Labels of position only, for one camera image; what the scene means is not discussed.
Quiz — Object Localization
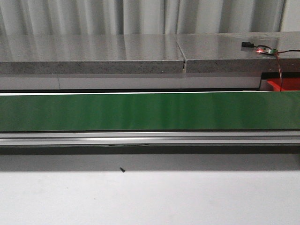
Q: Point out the grey stone countertop slab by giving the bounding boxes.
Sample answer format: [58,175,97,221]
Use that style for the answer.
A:
[0,32,300,75]

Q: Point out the black connector plug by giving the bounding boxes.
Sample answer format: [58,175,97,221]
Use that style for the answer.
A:
[241,41,255,48]

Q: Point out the green conveyor belt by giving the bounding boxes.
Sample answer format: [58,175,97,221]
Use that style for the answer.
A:
[0,91,300,132]

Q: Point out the small green circuit board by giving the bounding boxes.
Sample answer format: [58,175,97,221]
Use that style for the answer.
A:
[256,47,278,55]

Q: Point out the red plastic tray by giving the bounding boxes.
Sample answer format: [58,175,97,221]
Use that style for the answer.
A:
[267,78,300,91]

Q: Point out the grey pleated curtain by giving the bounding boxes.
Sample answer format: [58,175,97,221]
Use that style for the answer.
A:
[0,0,300,36]

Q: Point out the aluminium conveyor frame rail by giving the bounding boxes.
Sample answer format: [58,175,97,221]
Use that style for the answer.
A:
[0,130,300,146]

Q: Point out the red black wire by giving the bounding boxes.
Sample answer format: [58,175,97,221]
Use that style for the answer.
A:
[252,44,300,92]

